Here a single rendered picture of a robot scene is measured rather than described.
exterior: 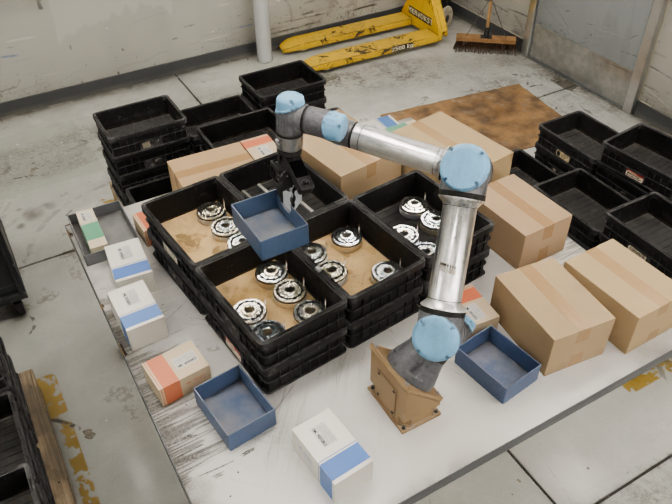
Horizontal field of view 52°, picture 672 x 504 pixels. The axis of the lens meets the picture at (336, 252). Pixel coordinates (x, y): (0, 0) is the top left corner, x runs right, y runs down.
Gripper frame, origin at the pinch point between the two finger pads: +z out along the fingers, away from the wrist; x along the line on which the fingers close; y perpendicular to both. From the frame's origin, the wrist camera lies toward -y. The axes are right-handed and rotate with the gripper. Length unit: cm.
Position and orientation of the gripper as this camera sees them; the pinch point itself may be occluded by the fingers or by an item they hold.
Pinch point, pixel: (291, 210)
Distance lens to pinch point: 203.1
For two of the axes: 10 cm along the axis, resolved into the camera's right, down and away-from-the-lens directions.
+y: -4.8, -5.7, 6.7
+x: -8.7, 2.7, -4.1
